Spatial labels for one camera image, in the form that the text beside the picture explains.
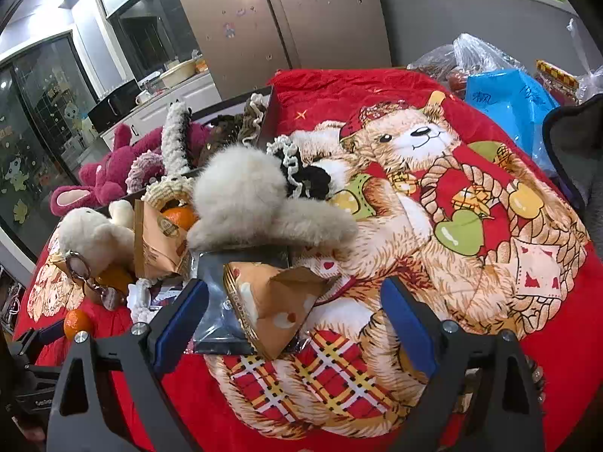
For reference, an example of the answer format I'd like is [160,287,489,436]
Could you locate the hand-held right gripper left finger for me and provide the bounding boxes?
[46,279,210,452]

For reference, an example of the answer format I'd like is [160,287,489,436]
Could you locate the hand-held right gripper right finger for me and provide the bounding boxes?
[379,275,547,452]

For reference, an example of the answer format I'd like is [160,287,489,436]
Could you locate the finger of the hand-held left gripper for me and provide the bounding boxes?
[14,320,66,357]

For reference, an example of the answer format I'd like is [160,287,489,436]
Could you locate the tan triangular paper packet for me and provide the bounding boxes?
[134,199,191,279]
[223,261,342,361]

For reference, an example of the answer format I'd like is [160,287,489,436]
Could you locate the pink white scrunchie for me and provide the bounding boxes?
[126,151,165,190]

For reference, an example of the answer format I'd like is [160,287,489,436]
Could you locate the pale blue white scrunchie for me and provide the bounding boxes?
[160,99,194,176]

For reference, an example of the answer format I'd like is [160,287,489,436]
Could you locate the cream frilled scrunchie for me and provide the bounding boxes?
[239,94,270,145]

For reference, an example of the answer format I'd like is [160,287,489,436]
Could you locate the black shallow box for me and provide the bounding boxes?
[101,86,277,209]

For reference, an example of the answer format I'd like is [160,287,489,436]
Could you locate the orange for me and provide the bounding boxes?
[160,205,196,231]
[96,264,135,293]
[63,309,94,340]

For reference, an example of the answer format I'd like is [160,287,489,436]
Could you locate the keyring with brown tag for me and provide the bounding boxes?
[65,249,129,312]

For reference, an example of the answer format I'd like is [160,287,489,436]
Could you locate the red bear printed blanket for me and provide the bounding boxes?
[14,68,603,452]

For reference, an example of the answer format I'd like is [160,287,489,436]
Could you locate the cream plush dog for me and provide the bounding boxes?
[57,200,137,278]

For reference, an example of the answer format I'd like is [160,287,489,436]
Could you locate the cream crochet scrunchie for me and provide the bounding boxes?
[141,174,201,208]

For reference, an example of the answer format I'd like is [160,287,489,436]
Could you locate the beige fluffy plush toy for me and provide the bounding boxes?
[187,146,360,252]

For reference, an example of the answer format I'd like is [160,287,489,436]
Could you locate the magenta plush rabbit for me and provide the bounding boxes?
[50,121,213,220]

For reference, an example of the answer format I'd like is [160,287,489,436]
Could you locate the black white lace scrunchie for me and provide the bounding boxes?
[266,136,334,199]

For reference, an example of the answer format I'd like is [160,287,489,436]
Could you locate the glass sliding door with stickers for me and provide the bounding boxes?
[0,33,102,248]

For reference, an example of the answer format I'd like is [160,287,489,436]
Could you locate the dark brown fuzzy scrunchie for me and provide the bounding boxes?
[206,115,246,162]

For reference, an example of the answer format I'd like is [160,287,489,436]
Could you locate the white kitchen cabinet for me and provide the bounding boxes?
[101,72,222,152]

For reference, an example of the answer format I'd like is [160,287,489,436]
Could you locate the black microwave oven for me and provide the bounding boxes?
[88,80,142,133]

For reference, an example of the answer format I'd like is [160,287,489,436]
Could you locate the blue plastic bag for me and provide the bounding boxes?
[464,70,563,176]

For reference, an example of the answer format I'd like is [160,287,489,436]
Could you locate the dark grey cloth blue trim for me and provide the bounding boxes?
[542,94,603,220]

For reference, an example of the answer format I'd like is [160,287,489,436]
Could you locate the cream plastic basin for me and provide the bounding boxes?
[159,59,197,88]

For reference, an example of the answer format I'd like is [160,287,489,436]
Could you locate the clear plastic bag red contents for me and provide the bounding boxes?
[407,33,525,101]

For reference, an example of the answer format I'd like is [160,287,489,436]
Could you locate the yellow red patterned packet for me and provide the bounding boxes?
[534,59,581,105]

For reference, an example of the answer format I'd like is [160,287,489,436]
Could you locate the dark kitchen window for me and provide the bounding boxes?
[106,0,201,81]

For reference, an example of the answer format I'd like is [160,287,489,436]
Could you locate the crumpled clear plastic bag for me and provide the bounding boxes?
[568,18,603,105]

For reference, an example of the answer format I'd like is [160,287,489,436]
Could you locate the silver double-door refrigerator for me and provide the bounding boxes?
[167,0,392,101]

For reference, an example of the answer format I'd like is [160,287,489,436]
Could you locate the white knitted cord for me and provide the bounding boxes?
[126,278,157,327]

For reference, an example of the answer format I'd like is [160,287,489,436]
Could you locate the brown bead bracelet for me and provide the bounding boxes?
[528,357,548,408]

